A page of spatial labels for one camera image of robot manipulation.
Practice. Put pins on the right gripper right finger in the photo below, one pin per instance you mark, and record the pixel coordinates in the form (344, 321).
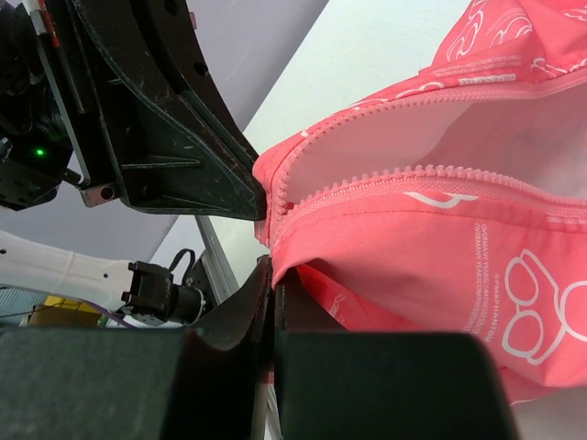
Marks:
(335, 384)

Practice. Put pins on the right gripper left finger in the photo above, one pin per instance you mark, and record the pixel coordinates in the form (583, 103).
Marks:
(204, 381)

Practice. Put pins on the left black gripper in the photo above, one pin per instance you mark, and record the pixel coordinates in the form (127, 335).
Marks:
(174, 146)

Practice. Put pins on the pink hooded kids jacket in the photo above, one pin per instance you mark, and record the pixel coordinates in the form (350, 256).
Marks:
(454, 200)

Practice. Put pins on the yellow box in background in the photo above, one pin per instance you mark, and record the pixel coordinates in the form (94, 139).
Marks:
(57, 311)

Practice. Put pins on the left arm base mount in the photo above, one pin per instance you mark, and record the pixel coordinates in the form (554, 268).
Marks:
(181, 293)

